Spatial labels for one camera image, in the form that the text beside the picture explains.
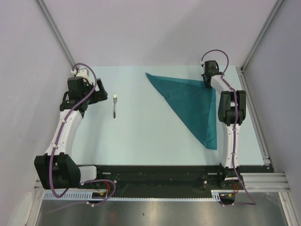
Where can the teal cloth napkin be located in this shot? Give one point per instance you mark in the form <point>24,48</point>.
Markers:
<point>193,103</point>

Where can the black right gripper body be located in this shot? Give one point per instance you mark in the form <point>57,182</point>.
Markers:
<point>206,84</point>

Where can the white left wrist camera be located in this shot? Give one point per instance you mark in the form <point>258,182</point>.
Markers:
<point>84,73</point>

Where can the left aluminium corner post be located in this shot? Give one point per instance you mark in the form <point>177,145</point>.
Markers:
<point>55,31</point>

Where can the aluminium corner post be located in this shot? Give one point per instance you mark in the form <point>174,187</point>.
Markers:
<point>55,31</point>
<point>264,30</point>

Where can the right aluminium corner post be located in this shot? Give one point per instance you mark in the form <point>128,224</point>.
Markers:
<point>264,30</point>

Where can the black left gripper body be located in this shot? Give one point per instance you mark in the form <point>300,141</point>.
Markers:
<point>97,96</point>

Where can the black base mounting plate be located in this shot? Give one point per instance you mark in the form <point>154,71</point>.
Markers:
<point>145,178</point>

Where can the silver metal fork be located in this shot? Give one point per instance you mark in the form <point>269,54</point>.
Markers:
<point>115,98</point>

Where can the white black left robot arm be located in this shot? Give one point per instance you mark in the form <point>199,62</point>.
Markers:
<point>55,168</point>

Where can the aluminium frame rail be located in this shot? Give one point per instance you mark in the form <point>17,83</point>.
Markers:
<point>272,182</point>

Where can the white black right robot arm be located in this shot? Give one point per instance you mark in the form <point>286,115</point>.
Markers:
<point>231,113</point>

